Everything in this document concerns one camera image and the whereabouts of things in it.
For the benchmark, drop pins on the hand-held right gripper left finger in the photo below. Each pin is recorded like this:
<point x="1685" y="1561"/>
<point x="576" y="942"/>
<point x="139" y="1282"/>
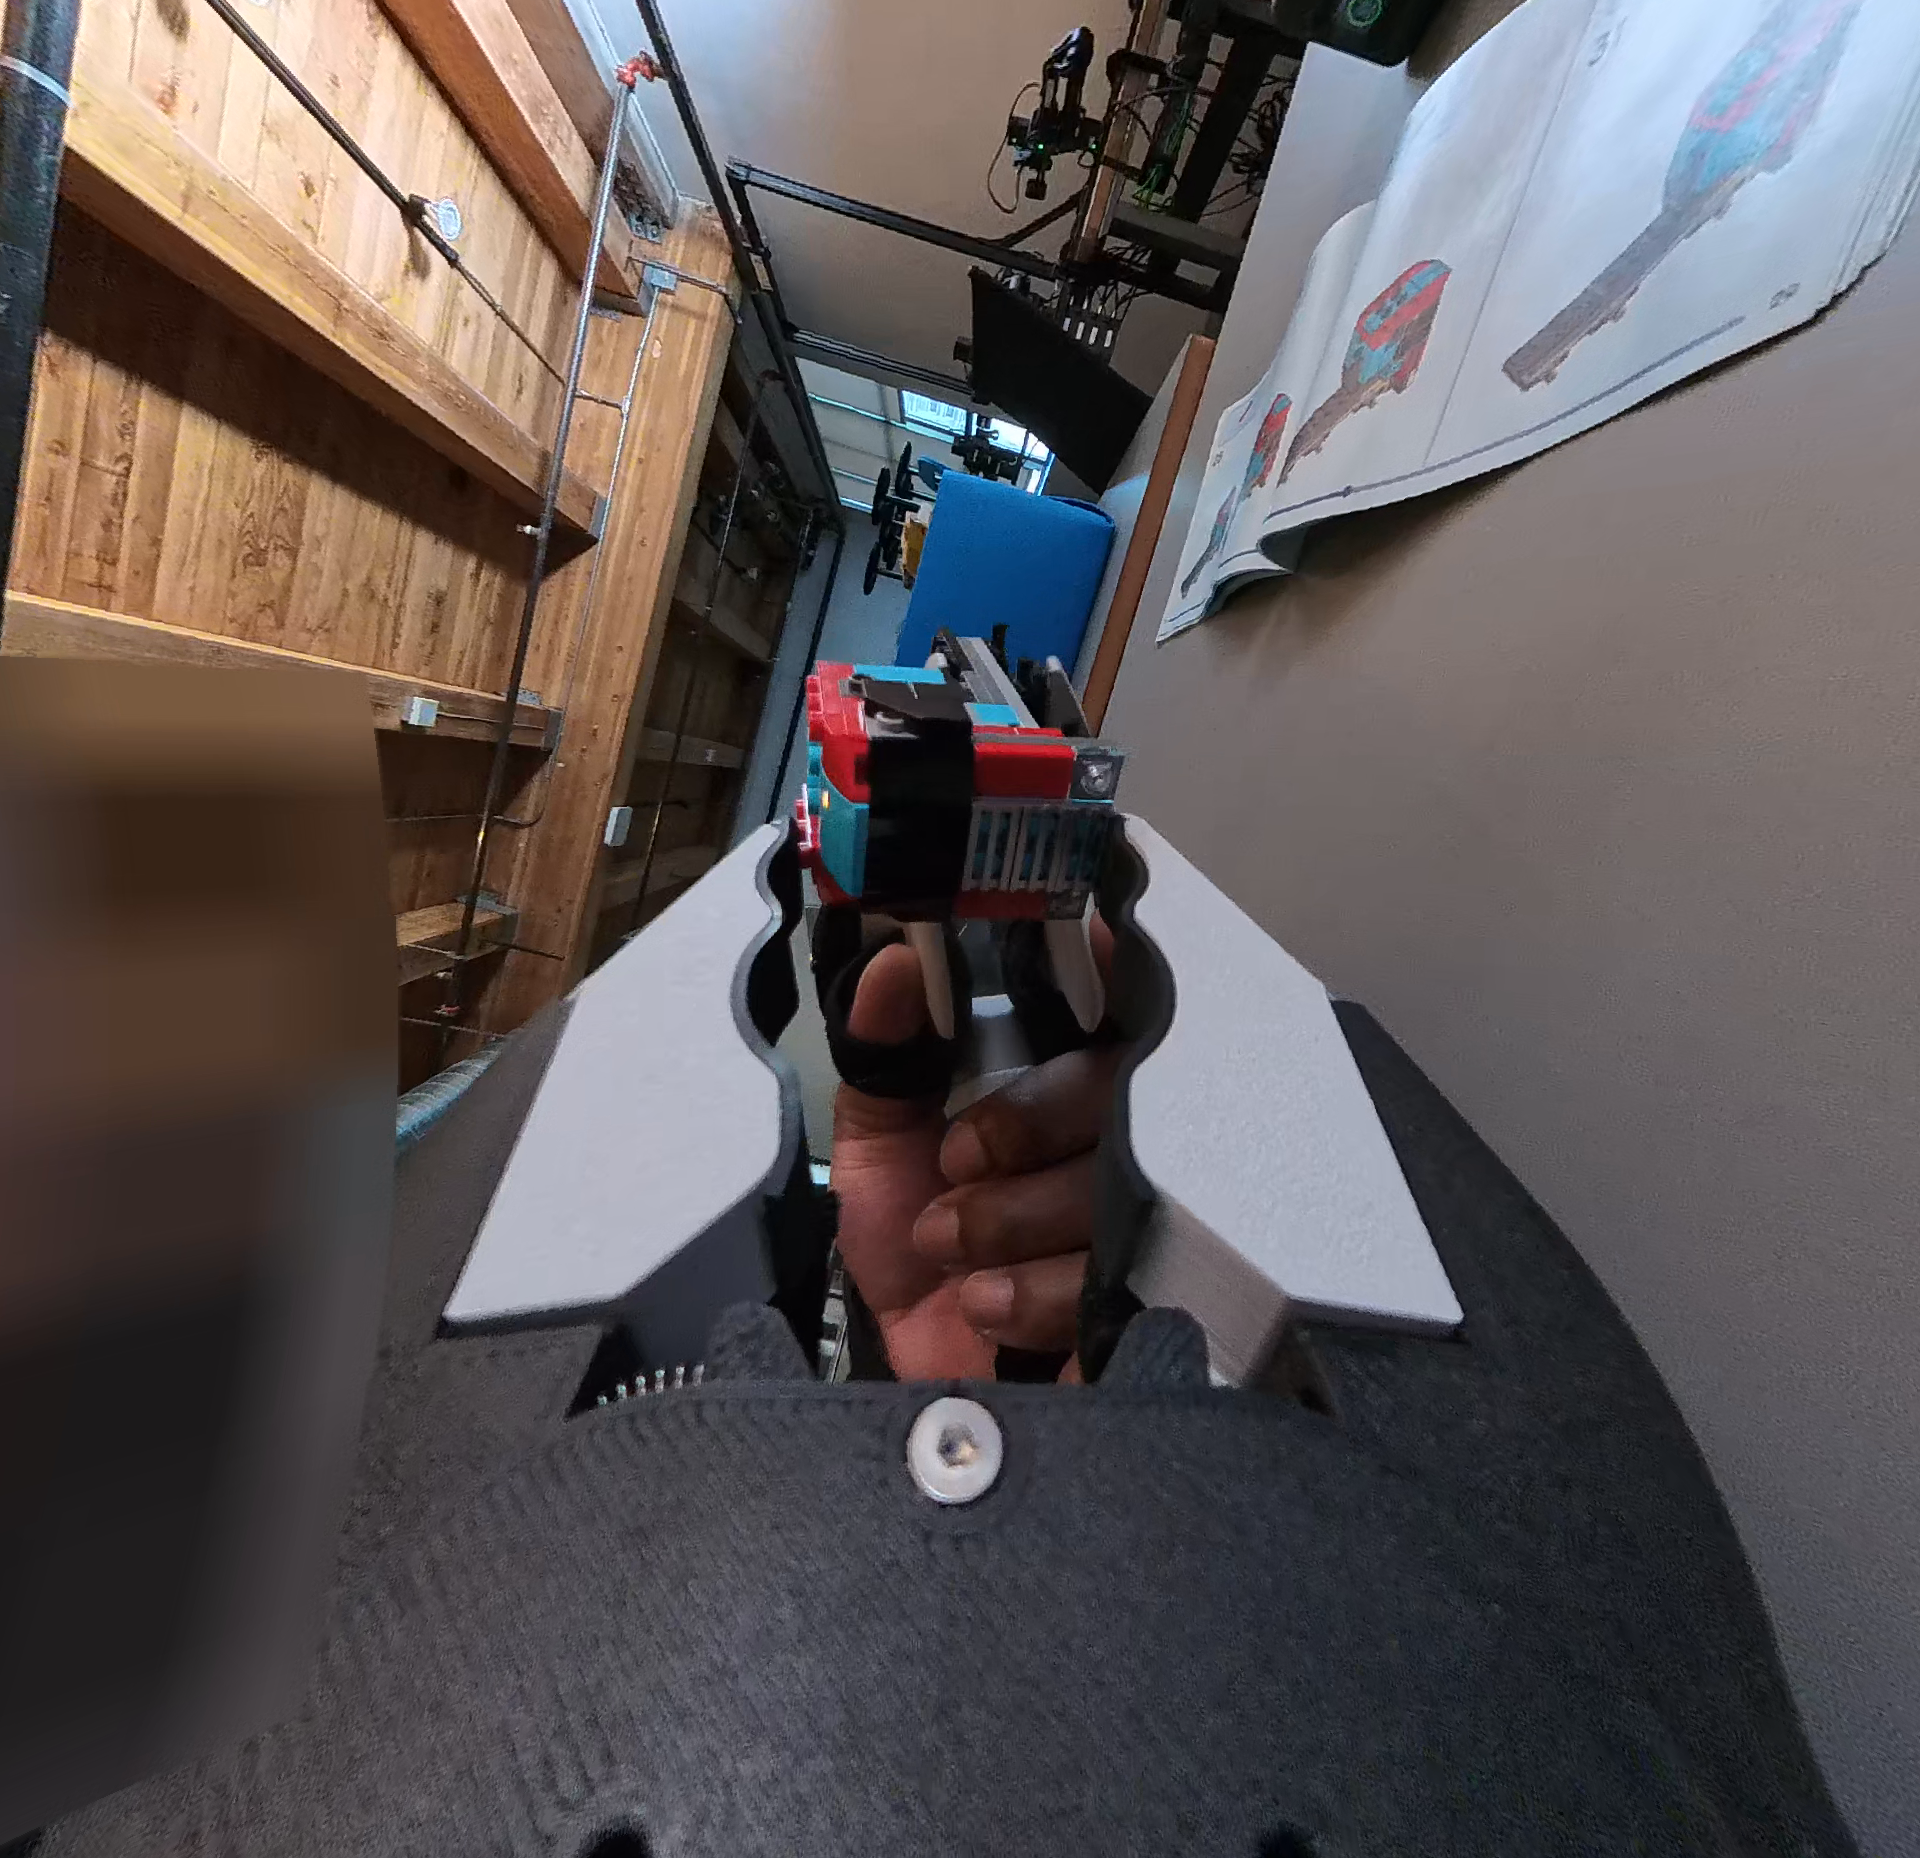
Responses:
<point x="630" y="1139"/>

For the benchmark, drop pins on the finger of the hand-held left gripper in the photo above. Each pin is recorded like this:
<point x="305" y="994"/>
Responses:
<point x="1081" y="980"/>
<point x="934" y="980"/>

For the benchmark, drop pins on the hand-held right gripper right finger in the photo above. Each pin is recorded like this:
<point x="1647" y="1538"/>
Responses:
<point x="1274" y="1139"/>

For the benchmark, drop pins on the toy brick truck model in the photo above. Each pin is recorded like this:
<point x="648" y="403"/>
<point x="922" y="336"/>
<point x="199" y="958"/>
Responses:
<point x="1020" y="779"/>

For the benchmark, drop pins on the grey desk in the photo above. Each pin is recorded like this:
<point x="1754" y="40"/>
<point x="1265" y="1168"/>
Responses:
<point x="1576" y="914"/>

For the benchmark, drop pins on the person's left hand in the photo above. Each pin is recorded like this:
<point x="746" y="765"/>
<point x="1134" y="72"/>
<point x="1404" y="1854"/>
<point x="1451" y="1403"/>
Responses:
<point x="961" y="1228"/>

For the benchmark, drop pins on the blue padded panel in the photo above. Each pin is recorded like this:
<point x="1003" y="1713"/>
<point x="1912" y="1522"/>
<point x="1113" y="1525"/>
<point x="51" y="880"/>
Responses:
<point x="1004" y="570"/>

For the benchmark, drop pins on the black stool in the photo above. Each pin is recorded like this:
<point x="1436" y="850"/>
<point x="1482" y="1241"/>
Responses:
<point x="901" y="502"/>

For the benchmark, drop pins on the wood-edged white table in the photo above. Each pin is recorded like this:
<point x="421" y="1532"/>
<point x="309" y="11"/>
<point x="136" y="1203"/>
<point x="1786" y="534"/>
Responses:
<point x="1155" y="447"/>

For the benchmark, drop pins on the computer monitor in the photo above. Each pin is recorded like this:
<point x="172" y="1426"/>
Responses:
<point x="1057" y="373"/>

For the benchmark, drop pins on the silver ceiling pipe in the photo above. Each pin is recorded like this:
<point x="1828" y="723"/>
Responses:
<point x="572" y="388"/>

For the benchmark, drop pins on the long metal pipe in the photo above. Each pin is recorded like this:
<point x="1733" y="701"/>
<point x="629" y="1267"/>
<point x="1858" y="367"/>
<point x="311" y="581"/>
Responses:
<point x="701" y="149"/>

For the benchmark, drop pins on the open instruction booklet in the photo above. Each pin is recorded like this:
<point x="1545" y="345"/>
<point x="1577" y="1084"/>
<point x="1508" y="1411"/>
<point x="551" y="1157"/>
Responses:
<point x="1576" y="237"/>

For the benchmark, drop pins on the thick black pole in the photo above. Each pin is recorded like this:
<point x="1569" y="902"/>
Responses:
<point x="39" y="237"/>

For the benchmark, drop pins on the silver ventilation duct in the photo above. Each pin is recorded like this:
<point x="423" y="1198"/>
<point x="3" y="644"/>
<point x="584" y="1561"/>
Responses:
<point x="450" y="1087"/>

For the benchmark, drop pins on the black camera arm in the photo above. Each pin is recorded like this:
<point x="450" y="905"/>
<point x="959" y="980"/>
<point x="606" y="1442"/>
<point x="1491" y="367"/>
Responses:
<point x="1064" y="66"/>

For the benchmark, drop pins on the black table frame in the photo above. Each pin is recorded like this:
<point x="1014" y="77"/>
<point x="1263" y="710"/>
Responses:
<point x="1209" y="58"/>

